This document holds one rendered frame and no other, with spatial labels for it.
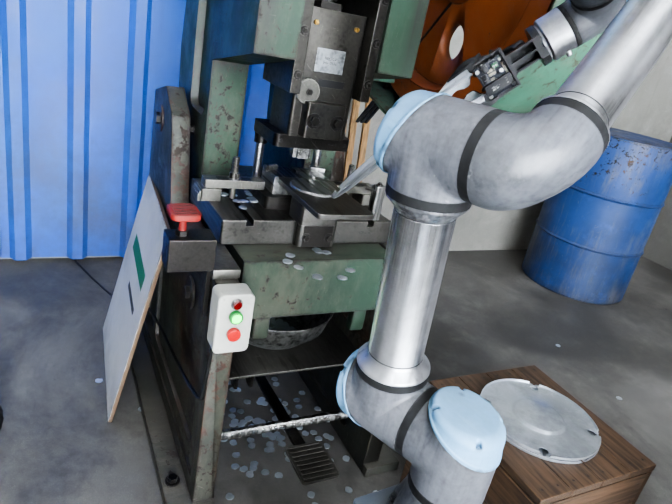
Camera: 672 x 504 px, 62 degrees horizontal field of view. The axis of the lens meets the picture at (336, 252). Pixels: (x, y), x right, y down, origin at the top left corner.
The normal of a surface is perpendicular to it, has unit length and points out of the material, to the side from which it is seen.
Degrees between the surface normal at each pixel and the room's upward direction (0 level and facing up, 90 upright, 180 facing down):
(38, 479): 0
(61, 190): 90
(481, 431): 7
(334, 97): 90
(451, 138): 71
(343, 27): 90
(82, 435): 0
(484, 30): 90
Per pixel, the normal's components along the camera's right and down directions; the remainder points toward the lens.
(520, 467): 0.18, -0.91
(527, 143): -0.11, -0.18
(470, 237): 0.43, 0.42
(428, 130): -0.56, -0.14
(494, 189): -0.35, 0.65
